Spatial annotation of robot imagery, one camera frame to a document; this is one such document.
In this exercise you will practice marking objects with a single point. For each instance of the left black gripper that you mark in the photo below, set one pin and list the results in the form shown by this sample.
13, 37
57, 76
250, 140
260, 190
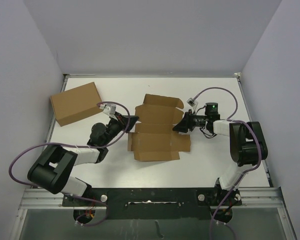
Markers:
123, 121

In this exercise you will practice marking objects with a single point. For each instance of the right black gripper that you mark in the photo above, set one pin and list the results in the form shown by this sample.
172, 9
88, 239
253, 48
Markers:
187, 123

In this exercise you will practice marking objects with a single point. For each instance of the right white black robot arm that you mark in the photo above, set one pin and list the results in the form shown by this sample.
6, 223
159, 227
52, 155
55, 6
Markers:
247, 143

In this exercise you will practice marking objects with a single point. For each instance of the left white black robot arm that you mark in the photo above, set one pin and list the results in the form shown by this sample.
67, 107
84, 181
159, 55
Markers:
52, 170

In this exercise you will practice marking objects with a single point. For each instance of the closed brown cardboard box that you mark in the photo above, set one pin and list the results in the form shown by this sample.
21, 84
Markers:
76, 104

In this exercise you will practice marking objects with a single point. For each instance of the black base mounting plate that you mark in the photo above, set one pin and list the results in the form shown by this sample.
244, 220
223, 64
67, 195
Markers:
157, 203

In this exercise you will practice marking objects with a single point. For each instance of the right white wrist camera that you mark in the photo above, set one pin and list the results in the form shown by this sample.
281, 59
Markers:
193, 104

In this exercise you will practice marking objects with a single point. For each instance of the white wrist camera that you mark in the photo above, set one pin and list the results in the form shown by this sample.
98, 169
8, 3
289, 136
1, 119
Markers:
193, 104
109, 109

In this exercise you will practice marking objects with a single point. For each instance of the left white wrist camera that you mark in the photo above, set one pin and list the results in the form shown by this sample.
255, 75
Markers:
109, 109

